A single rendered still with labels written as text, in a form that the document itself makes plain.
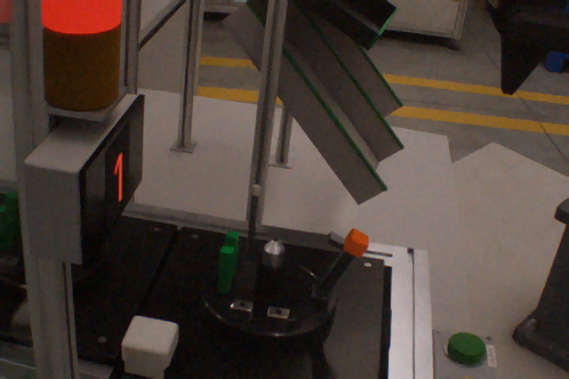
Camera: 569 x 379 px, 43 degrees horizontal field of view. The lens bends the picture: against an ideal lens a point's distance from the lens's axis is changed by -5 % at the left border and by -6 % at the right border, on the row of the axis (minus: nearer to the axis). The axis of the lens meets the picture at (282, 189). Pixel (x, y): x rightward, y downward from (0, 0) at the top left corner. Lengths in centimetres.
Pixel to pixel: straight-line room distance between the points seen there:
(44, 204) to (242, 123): 97
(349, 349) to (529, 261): 49
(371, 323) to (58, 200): 41
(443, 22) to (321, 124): 406
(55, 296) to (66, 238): 10
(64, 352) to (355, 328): 31
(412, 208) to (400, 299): 40
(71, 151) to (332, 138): 49
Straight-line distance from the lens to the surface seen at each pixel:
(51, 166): 46
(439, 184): 131
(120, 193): 53
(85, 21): 45
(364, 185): 93
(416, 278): 88
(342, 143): 91
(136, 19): 89
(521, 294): 109
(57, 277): 56
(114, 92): 48
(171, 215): 93
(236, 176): 123
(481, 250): 116
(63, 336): 60
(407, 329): 81
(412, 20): 490
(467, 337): 80
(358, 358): 74
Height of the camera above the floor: 146
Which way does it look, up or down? 30 degrees down
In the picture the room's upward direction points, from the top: 7 degrees clockwise
